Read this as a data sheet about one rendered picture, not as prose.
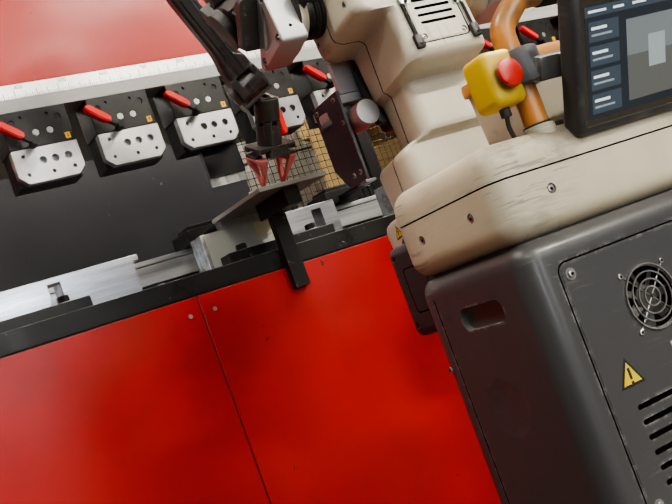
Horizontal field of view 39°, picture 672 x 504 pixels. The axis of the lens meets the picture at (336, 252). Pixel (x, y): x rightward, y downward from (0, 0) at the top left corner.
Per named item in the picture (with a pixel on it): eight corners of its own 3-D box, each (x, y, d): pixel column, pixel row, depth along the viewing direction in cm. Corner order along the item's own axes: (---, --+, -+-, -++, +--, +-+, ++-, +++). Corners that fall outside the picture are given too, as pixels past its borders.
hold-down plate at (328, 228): (233, 265, 219) (228, 253, 219) (223, 270, 224) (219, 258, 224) (337, 233, 235) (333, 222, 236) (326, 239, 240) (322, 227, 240)
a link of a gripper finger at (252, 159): (247, 187, 219) (243, 147, 216) (273, 180, 223) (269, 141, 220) (263, 193, 214) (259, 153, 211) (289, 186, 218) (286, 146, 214)
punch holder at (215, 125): (187, 149, 225) (164, 84, 226) (174, 160, 232) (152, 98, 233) (241, 137, 233) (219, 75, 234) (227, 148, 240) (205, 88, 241)
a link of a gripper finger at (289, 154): (257, 184, 221) (253, 145, 217) (283, 177, 225) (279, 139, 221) (273, 190, 215) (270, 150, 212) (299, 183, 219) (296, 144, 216)
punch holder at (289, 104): (258, 133, 236) (236, 72, 237) (244, 144, 243) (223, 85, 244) (308, 122, 244) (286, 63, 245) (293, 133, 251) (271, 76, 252)
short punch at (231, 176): (213, 186, 230) (200, 150, 231) (210, 188, 232) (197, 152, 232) (248, 177, 235) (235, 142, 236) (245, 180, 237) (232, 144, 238)
